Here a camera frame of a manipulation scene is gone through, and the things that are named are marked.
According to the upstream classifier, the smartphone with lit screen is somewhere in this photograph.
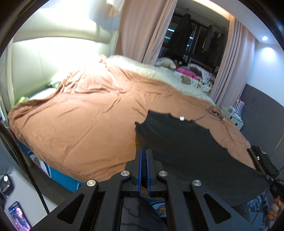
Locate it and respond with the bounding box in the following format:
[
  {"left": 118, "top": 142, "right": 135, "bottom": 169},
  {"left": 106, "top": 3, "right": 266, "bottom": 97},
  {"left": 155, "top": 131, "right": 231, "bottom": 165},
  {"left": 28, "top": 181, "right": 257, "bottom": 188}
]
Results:
[{"left": 9, "top": 201, "right": 31, "bottom": 231}]

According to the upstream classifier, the right pink curtain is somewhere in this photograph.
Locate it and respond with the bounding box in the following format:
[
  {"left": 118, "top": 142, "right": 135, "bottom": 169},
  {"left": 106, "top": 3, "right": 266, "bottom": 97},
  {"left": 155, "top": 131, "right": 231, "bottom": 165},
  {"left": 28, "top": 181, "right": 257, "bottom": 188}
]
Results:
[{"left": 209, "top": 16, "right": 256, "bottom": 107}]

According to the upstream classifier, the blue patterned bed sheet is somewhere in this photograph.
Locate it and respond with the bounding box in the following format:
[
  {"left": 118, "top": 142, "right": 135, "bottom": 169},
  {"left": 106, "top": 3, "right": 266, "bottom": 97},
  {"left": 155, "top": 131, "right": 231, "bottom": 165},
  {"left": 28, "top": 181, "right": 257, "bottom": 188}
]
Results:
[{"left": 17, "top": 140, "right": 84, "bottom": 192}]

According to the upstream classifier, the person's right hand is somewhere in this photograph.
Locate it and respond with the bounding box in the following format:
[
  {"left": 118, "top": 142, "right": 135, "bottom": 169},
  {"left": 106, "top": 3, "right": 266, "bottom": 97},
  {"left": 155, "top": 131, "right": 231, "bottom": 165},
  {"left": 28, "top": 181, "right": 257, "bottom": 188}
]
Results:
[{"left": 267, "top": 196, "right": 281, "bottom": 221}]

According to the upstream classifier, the left pink curtain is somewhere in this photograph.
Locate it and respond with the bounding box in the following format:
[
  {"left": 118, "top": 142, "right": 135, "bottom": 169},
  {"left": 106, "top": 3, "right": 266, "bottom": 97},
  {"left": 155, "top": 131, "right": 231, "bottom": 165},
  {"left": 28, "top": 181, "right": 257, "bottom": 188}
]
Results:
[{"left": 115, "top": 0, "right": 177, "bottom": 65}]

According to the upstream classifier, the brown teddy bear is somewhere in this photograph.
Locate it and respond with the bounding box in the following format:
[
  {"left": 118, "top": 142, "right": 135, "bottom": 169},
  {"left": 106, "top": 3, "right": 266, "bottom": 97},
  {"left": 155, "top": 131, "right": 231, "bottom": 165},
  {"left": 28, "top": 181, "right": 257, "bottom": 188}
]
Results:
[{"left": 181, "top": 75, "right": 192, "bottom": 85}]

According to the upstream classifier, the black cable tangle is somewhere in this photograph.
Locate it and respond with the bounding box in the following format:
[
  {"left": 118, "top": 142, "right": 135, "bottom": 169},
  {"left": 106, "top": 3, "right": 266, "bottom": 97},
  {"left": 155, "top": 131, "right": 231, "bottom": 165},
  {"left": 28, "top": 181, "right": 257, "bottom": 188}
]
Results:
[{"left": 205, "top": 106, "right": 227, "bottom": 122}]

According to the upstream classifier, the dark hanging coat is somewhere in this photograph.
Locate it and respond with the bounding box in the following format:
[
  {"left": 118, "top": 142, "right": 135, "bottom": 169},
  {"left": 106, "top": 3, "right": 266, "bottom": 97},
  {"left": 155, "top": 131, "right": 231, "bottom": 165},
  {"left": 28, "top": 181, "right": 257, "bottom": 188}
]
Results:
[{"left": 168, "top": 14, "right": 193, "bottom": 61}]

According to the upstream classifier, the white bedside table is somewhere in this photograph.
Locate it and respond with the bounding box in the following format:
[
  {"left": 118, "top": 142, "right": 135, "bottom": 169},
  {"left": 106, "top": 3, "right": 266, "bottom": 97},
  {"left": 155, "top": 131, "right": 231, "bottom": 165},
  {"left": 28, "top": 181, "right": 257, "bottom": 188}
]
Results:
[{"left": 220, "top": 106, "right": 244, "bottom": 130}]

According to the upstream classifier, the white plush toy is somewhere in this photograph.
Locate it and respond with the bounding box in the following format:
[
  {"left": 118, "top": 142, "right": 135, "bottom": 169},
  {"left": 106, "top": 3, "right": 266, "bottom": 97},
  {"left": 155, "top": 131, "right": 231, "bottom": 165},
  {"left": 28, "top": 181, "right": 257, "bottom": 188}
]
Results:
[{"left": 155, "top": 57, "right": 177, "bottom": 70}]

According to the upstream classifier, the black round device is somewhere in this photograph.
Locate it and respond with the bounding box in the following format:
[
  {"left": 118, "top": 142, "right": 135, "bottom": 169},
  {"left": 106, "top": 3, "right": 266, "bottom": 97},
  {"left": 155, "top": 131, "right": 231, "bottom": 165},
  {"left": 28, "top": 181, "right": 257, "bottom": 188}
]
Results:
[{"left": 0, "top": 174, "right": 14, "bottom": 196}]

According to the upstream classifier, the cream padded headboard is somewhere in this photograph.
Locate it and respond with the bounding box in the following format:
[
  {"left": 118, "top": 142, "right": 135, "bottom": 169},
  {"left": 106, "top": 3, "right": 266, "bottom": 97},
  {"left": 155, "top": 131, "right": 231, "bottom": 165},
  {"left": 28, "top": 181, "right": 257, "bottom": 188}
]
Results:
[{"left": 1, "top": 8, "right": 118, "bottom": 112}]

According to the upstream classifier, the orange-brown bed blanket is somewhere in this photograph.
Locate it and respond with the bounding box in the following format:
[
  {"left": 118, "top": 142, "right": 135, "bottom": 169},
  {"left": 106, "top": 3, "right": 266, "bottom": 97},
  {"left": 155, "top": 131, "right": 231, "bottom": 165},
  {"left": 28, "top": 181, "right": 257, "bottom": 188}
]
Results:
[{"left": 8, "top": 56, "right": 254, "bottom": 182}]

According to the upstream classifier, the pink clothes pile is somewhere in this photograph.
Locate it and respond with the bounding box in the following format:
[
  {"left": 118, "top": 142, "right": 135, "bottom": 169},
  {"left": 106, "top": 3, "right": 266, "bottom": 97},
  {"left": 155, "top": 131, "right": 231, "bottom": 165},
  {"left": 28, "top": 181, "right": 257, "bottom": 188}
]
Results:
[{"left": 176, "top": 67, "right": 200, "bottom": 80}]

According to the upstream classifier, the black sleeveless shirt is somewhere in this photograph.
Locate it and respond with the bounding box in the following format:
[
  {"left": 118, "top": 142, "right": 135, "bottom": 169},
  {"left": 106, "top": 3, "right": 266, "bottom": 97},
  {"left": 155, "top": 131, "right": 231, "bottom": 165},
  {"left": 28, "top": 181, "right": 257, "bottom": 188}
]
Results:
[{"left": 135, "top": 111, "right": 269, "bottom": 206}]

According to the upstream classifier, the pink curtain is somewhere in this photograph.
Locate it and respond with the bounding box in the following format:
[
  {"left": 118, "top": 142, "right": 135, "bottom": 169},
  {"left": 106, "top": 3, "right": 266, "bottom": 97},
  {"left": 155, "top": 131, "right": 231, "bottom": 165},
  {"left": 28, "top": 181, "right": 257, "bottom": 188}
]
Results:
[
  {"left": 209, "top": 16, "right": 256, "bottom": 107},
  {"left": 115, "top": 0, "right": 177, "bottom": 65}
]

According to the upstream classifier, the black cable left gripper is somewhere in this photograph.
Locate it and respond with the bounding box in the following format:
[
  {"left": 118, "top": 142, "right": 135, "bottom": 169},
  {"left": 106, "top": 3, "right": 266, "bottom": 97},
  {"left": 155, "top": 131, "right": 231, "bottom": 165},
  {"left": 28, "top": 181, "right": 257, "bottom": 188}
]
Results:
[{"left": 0, "top": 123, "right": 51, "bottom": 215}]

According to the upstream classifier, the cream fluffy blanket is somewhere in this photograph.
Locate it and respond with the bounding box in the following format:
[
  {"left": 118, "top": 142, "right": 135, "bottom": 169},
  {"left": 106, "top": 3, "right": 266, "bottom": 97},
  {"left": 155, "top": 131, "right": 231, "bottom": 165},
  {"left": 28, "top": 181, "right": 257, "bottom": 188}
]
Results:
[{"left": 106, "top": 55, "right": 214, "bottom": 103}]

